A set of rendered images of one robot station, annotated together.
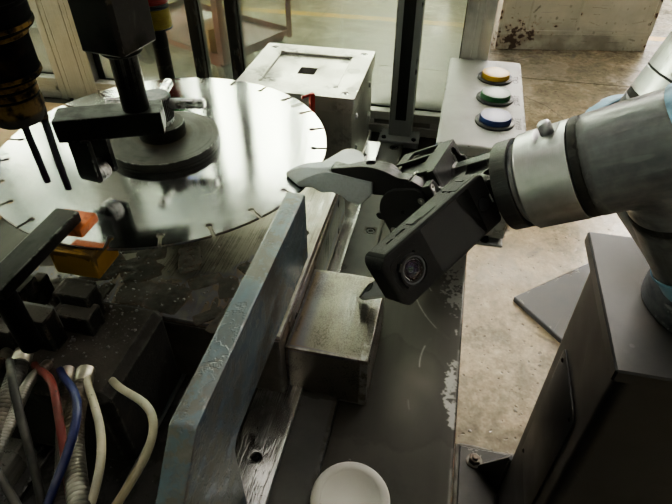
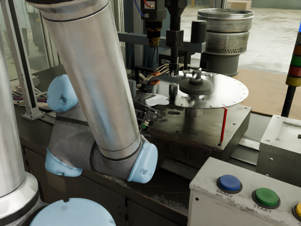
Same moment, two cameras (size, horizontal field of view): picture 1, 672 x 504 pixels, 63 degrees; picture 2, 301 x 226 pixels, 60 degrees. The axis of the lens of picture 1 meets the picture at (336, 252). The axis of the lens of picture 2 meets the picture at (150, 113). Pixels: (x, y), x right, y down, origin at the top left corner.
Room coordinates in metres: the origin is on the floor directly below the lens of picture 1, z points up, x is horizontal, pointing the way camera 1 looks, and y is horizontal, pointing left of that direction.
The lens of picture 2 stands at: (0.64, -0.64, 1.27)
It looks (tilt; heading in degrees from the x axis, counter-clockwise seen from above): 27 degrees down; 110
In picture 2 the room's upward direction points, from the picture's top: straight up
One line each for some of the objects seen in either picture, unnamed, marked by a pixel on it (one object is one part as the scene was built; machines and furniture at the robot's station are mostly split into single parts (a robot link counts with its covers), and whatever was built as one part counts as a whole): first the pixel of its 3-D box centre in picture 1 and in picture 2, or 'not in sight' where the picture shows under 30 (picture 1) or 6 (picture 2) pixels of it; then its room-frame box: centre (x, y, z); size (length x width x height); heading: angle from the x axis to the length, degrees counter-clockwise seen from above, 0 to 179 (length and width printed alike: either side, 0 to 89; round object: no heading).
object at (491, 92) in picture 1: (494, 98); (265, 198); (0.71, -0.22, 0.90); 0.04 x 0.04 x 0.02
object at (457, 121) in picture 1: (474, 145); (260, 221); (0.72, -0.21, 0.82); 0.28 x 0.11 x 0.15; 167
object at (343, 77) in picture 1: (309, 114); (296, 160); (0.81, 0.04, 0.82); 0.18 x 0.18 x 0.15; 77
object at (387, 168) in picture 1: (378, 187); (143, 102); (0.39, -0.04, 0.97); 0.09 x 0.02 x 0.05; 64
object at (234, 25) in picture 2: not in sight; (221, 43); (0.49, 0.97, 0.93); 0.31 x 0.31 x 0.36
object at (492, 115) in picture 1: (494, 121); (229, 184); (0.64, -0.21, 0.90); 0.04 x 0.04 x 0.02
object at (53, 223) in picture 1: (51, 274); (146, 76); (0.30, 0.22, 0.95); 0.10 x 0.03 x 0.07; 167
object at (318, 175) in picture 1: (340, 166); (160, 101); (0.43, 0.00, 0.96); 0.09 x 0.06 x 0.03; 64
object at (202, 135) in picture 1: (162, 132); (195, 82); (0.49, 0.17, 0.96); 0.11 x 0.11 x 0.03
